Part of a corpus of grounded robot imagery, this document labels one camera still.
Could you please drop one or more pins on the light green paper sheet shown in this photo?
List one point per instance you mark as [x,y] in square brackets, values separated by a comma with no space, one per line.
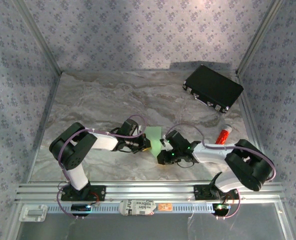
[155,140]

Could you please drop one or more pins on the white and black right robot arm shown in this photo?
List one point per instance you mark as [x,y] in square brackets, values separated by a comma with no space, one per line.
[210,153]

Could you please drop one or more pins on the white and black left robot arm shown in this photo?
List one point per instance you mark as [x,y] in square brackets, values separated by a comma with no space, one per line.
[104,141]

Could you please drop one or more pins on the orange sticker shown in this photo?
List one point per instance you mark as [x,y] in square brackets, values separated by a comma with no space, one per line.
[165,206]

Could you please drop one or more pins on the red glitter tube white cap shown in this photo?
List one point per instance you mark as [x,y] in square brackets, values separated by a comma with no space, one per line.
[223,136]

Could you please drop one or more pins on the white printed paper roll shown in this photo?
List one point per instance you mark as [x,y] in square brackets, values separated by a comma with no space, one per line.
[138,207]

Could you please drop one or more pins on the black right controller board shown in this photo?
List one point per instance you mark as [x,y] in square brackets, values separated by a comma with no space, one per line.
[220,207]

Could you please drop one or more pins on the black controller board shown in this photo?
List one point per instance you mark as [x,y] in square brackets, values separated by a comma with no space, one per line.
[80,207]
[220,207]

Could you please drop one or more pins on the black hard case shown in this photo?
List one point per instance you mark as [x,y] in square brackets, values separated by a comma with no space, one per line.
[213,85]

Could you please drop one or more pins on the black left controller board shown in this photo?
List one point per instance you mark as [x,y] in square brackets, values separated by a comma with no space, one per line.
[80,207]

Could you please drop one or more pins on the aluminium mounting rail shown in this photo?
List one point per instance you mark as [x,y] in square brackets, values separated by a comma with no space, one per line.
[148,191]

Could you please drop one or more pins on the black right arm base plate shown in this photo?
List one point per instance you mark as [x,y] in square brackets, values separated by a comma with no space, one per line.
[203,192]

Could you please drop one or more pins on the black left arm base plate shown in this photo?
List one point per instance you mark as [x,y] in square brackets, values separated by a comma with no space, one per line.
[101,196]

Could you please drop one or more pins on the aluminium table side rail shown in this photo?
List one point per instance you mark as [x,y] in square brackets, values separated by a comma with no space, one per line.
[43,125]
[249,125]

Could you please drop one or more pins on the white plastic bracket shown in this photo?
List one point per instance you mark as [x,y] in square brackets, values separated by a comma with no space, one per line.
[33,213]

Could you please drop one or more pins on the aluminium corner post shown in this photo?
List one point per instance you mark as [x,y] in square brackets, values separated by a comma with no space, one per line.
[258,37]
[39,37]

